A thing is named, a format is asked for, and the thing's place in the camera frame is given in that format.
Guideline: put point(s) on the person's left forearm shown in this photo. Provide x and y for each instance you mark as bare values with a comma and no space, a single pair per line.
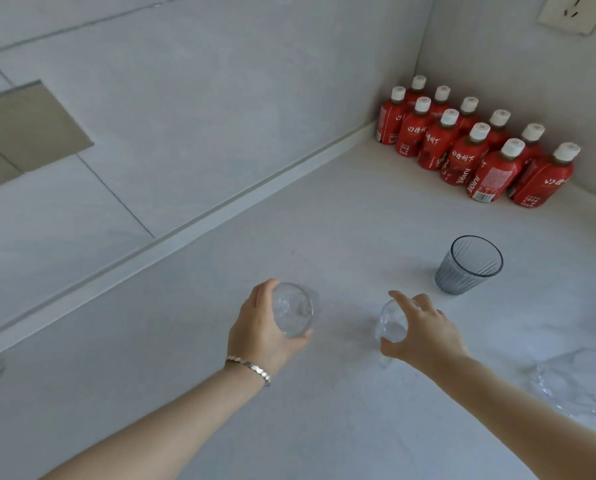
167,429

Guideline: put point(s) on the person's left thumb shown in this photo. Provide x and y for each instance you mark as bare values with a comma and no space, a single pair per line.
298,340

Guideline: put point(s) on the clear plastic packaging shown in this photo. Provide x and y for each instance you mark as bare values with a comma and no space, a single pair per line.
580,384

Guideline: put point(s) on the person's right hand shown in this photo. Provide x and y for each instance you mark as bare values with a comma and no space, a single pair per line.
430,339

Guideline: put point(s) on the white wall socket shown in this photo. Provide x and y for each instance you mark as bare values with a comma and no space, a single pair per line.
573,12

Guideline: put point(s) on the grey ribbed glass cup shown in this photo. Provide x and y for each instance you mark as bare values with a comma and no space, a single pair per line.
465,269

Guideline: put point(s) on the person's right forearm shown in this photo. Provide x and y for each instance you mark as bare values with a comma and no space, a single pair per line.
523,419

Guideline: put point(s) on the person's left hand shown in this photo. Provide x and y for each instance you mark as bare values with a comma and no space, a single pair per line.
250,334

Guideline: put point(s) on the clear round drinking glass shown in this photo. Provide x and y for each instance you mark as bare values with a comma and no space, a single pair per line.
293,309

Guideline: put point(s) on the person's right thumb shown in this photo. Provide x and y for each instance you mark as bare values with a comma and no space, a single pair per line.
392,349

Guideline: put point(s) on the group of red drink bottles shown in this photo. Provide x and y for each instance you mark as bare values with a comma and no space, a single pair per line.
478,149

